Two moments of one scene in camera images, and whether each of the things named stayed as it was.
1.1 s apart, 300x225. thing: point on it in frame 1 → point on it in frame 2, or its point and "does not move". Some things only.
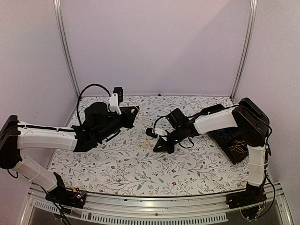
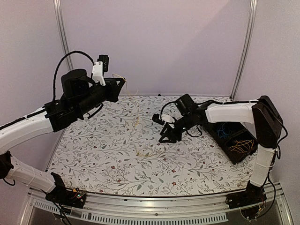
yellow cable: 140,116 → 131,95
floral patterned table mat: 125,163 does not move
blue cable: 222,133 does not move
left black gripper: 129,118 → 114,90
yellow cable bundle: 146,144 → 146,151
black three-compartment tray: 231,142 does not move
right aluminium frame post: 250,38 does not move
